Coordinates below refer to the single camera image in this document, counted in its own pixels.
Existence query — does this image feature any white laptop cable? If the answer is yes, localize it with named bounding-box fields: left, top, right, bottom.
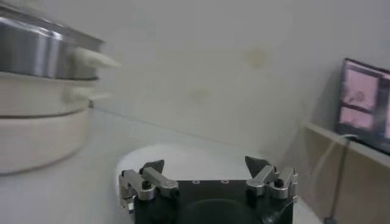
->
left=310, top=133, right=359, bottom=195

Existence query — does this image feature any round white plate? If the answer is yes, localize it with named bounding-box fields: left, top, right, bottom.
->
left=116, top=142, right=305, bottom=220

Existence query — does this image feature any laptop showing camera views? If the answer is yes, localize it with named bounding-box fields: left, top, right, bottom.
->
left=335, top=57, right=390, bottom=156

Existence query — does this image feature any cream electric cooker pot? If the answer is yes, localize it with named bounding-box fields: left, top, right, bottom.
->
left=0, top=71, right=112, bottom=175

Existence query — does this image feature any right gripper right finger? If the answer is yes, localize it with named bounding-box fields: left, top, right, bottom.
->
left=244, top=156, right=299, bottom=204

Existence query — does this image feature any stainless steel steamer basket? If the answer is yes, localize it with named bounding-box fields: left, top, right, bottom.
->
left=0, top=2, right=121, bottom=80

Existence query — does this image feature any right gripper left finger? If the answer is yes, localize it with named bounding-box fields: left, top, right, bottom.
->
left=118, top=159, right=180, bottom=214

